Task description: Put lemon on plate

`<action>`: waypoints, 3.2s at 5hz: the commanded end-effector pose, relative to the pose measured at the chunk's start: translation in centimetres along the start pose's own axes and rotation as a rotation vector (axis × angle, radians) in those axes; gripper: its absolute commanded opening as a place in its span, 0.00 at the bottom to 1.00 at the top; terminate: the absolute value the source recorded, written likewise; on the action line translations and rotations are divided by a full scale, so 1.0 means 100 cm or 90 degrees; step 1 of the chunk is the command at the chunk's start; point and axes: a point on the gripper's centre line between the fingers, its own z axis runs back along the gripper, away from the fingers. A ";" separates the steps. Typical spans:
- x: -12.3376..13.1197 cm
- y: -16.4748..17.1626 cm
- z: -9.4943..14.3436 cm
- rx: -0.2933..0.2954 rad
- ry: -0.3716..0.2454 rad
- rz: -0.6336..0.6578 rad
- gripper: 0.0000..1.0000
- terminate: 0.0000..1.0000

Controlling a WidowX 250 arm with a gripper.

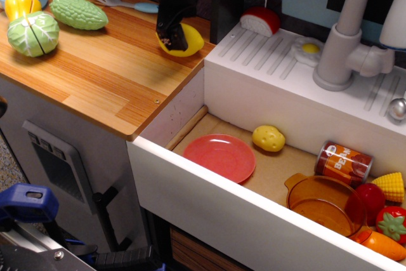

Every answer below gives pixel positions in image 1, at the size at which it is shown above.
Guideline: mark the toy fried egg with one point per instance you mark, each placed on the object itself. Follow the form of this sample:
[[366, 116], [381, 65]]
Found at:
[[307, 50]]

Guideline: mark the green toy bitter gourd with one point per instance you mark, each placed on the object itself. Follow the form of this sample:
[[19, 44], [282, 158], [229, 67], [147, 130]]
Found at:
[[79, 14]]

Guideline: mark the green toy cabbage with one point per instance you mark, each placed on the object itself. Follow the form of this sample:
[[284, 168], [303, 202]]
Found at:
[[35, 35]]

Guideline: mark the yellow toy corn piece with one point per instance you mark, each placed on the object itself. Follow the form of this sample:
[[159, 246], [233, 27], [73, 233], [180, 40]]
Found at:
[[392, 186]]

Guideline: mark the silver round knob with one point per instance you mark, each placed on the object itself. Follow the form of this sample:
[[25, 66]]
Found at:
[[397, 109]]

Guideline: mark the grey toy oven door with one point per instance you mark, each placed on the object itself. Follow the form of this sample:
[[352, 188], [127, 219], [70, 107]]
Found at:
[[83, 212]]

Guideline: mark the pink plastic plate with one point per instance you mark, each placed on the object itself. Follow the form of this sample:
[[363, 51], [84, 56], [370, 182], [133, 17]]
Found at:
[[224, 155]]

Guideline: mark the yellow toy lemon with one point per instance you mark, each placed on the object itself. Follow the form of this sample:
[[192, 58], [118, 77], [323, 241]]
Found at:
[[194, 40]]

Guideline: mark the red toy tomato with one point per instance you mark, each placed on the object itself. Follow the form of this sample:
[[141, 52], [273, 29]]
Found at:
[[390, 221]]

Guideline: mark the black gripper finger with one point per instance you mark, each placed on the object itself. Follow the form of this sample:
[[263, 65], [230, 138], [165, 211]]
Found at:
[[171, 37]]

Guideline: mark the orange toy bean can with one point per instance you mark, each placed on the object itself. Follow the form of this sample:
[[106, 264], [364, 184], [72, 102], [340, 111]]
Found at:
[[344, 164]]

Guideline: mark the grey toy faucet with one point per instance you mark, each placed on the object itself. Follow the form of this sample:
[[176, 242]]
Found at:
[[344, 53]]

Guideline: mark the red toy apple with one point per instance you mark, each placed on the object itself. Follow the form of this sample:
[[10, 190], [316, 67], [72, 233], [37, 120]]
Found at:
[[373, 199]]

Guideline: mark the yellow toy potato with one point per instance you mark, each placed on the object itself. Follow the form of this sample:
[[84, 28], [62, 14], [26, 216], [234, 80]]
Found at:
[[268, 138]]

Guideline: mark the yellow toy bell pepper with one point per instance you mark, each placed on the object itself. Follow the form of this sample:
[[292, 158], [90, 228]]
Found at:
[[21, 8]]

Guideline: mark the transparent orange toy pot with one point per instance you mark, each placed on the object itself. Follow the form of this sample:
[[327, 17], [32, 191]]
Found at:
[[328, 202]]

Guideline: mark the grey and blue spatula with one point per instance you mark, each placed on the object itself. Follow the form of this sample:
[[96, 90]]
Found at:
[[139, 6]]

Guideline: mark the orange toy carrot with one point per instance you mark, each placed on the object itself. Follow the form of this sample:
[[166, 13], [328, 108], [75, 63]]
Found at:
[[381, 244]]

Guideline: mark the blue clamp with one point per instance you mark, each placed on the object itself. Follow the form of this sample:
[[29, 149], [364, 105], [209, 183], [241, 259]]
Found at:
[[28, 203]]

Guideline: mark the white bottle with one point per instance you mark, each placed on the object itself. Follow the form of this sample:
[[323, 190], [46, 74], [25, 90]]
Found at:
[[393, 30]]

